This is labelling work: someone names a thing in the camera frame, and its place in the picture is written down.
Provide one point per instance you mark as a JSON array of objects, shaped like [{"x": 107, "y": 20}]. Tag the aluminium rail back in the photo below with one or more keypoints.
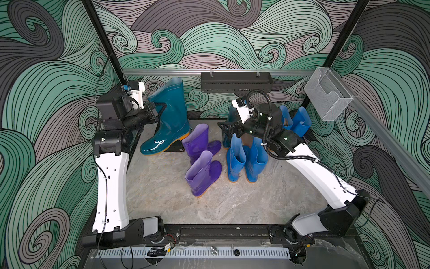
[{"x": 196, "y": 72}]

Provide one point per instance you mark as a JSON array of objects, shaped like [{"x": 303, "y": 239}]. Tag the purple rain boot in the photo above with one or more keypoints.
[
  {"x": 203, "y": 173},
  {"x": 198, "y": 141}
]

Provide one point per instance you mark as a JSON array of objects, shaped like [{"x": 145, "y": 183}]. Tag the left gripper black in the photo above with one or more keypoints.
[{"x": 157, "y": 114}]

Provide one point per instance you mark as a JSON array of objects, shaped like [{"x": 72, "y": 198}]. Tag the light blue boot front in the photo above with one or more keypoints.
[{"x": 236, "y": 158}]

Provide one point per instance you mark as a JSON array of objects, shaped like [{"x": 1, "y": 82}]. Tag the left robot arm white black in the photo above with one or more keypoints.
[{"x": 113, "y": 227}]

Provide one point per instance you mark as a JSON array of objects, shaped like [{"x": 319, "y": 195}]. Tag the white perforated front strip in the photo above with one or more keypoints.
[{"x": 203, "y": 252}]

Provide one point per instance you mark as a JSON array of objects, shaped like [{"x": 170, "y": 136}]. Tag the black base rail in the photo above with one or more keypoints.
[{"x": 275, "y": 233}]

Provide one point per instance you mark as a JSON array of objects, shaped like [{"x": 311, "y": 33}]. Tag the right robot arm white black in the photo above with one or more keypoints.
[{"x": 344, "y": 203}]

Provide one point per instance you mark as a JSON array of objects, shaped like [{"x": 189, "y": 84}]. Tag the white mesh wire basket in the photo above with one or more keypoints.
[{"x": 328, "y": 93}]

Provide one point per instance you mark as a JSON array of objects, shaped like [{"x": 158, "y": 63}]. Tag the light blue boot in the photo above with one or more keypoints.
[
  {"x": 236, "y": 158},
  {"x": 256, "y": 159}
]

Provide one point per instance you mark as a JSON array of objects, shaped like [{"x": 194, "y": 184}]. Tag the purple rain boot front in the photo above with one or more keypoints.
[{"x": 203, "y": 173}]

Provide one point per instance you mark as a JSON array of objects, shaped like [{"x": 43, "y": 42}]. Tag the purple rain boot back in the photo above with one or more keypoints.
[{"x": 198, "y": 141}]

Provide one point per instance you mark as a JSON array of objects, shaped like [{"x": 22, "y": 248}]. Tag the light blue boot back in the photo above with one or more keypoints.
[{"x": 256, "y": 159}]

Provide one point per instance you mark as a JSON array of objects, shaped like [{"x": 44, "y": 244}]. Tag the aluminium rail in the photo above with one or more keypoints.
[
  {"x": 386, "y": 122},
  {"x": 196, "y": 72}
]

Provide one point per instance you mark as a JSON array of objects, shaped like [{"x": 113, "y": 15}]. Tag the dark teal boot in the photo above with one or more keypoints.
[
  {"x": 174, "y": 124},
  {"x": 233, "y": 117}
]

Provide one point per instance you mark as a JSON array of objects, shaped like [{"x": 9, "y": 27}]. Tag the black wall shelf tray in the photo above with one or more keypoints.
[{"x": 235, "y": 82}]

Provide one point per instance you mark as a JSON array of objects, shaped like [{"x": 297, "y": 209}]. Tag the dark teal boot back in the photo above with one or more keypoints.
[{"x": 233, "y": 117}]

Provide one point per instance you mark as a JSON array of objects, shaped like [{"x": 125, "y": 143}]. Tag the blue rain boot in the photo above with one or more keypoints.
[
  {"x": 301, "y": 122},
  {"x": 287, "y": 121}
]

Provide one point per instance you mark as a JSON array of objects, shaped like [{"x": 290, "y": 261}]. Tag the black hard case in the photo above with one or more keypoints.
[{"x": 175, "y": 147}]

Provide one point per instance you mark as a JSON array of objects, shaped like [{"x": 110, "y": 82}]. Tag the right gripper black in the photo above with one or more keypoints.
[{"x": 239, "y": 126}]

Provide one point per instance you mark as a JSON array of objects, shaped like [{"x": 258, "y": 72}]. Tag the aluminium rail right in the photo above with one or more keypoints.
[{"x": 386, "y": 122}]

